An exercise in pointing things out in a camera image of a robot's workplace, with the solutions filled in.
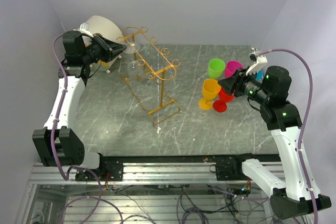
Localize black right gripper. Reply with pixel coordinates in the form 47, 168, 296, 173
218, 66, 271, 105

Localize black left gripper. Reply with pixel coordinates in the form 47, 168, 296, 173
83, 33, 128, 65

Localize pink wine glass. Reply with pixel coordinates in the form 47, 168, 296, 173
224, 60, 244, 78

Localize orange wine glass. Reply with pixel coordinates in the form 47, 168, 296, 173
198, 79, 221, 111

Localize green wine glass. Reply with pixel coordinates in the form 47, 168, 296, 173
207, 58, 226, 79

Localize red wine glass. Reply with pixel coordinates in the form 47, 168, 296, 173
213, 88, 235, 113

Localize clear wine glass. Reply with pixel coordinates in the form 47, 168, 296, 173
124, 41, 143, 82

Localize blue wine glass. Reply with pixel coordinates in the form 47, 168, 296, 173
256, 70, 263, 82

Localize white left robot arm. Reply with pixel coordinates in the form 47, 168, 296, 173
32, 30, 126, 180

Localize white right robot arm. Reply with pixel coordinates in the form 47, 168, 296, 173
218, 66, 332, 220

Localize round white drawer cabinet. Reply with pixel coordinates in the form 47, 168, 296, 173
85, 15, 124, 74

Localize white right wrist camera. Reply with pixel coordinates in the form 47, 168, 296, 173
246, 47, 268, 76

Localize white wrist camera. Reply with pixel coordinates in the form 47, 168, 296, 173
246, 47, 268, 76
75, 22, 91, 35

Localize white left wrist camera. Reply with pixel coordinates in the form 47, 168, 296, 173
75, 22, 91, 35

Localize gold wire glass rack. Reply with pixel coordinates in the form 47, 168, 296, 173
121, 26, 181, 126

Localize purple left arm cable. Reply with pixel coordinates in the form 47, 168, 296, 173
51, 34, 77, 182

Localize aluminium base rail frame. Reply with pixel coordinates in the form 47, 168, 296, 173
15, 155, 313, 224

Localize loose cables under table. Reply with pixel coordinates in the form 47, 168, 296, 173
60, 171, 284, 224

